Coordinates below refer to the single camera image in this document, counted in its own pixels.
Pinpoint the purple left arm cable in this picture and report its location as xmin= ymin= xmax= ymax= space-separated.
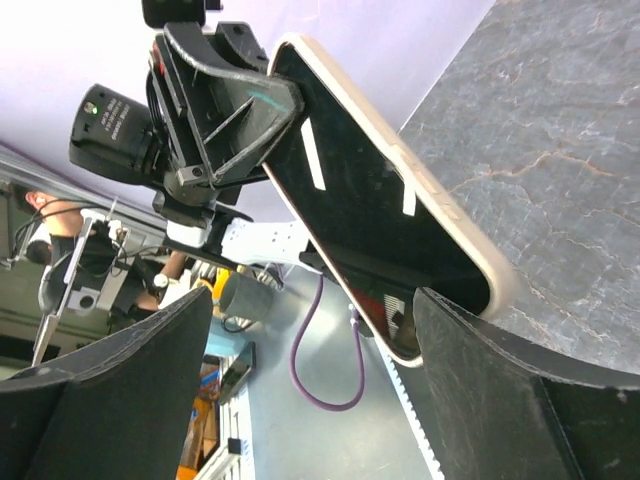
xmin=289 ymin=272 xmax=367 ymax=414

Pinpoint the slotted cable duct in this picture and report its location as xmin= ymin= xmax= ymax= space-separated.
xmin=375 ymin=340 xmax=445 ymax=480

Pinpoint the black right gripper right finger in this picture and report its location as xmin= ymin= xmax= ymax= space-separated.
xmin=413 ymin=288 xmax=639 ymax=479

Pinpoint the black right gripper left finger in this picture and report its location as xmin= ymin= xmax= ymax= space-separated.
xmin=1 ymin=288 xmax=212 ymax=479

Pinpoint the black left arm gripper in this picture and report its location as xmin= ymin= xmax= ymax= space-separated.
xmin=69 ymin=1 xmax=304 ymax=220

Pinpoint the beige case phone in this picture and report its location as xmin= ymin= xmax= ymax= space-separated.
xmin=264 ymin=34 xmax=518 ymax=368

